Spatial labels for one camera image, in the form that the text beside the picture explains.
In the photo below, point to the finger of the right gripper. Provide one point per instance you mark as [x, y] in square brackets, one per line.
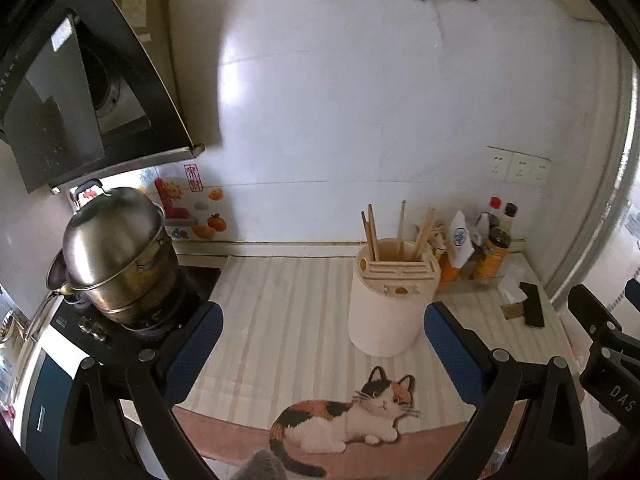
[632, 293]
[599, 324]

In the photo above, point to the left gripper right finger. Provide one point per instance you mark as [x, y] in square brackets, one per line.
[550, 441]

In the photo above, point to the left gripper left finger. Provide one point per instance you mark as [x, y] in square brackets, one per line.
[94, 442]

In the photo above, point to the cream utensil holder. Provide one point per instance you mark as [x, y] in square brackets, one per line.
[388, 298]

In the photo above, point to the wooden chopstick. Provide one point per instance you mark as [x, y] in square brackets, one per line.
[400, 231]
[424, 233]
[367, 233]
[436, 242]
[373, 235]

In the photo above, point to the black rectangular block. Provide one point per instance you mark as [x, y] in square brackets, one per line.
[532, 309]

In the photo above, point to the brown cardboard piece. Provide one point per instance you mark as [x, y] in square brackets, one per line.
[511, 311]

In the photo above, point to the white crumpled paper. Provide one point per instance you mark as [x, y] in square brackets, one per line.
[510, 291]

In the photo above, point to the black cap oil bottle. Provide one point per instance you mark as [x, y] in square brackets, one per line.
[497, 245]

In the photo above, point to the red cap sauce bottle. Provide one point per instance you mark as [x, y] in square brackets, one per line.
[489, 219]

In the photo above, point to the black gas stove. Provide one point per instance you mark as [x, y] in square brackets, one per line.
[116, 338]

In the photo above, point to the white blue paper packet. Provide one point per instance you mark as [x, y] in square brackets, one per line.
[459, 245]

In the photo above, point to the stainless steel steamer pot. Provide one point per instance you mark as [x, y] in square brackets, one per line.
[115, 250]

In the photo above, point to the wooden chopstick in holder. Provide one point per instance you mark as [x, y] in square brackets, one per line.
[424, 233]
[367, 233]
[436, 242]
[373, 235]

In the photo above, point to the black range hood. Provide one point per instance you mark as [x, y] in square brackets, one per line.
[80, 97]

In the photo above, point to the cardboard box on hood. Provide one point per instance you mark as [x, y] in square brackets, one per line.
[150, 21]

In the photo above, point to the white wall socket panel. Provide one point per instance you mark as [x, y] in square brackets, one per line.
[517, 168]

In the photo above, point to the fruit print wall sticker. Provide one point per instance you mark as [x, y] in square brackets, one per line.
[193, 209]

